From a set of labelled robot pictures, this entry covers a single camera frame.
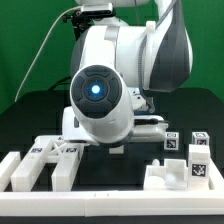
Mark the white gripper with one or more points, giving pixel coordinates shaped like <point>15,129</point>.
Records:
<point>147,128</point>

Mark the white chair seat part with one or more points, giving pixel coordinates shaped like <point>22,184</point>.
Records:
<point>172,175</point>

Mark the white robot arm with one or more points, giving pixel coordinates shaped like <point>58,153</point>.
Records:
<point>113,64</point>

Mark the white tagged cube left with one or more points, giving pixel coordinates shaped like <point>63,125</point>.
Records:
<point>171,141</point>

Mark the white tagged cube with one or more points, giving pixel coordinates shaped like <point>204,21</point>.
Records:
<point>200,138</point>
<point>171,141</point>

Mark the white tagged cube right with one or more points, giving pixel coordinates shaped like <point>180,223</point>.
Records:
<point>200,138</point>

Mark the white U-shaped border fence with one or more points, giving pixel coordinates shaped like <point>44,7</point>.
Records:
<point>109,203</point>

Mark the white chair back frame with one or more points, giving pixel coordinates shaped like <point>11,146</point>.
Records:
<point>49,149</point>

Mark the black camera stand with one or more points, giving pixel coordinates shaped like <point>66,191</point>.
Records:
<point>81,20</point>

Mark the grey camera on stand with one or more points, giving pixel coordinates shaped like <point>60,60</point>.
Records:
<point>105,9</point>

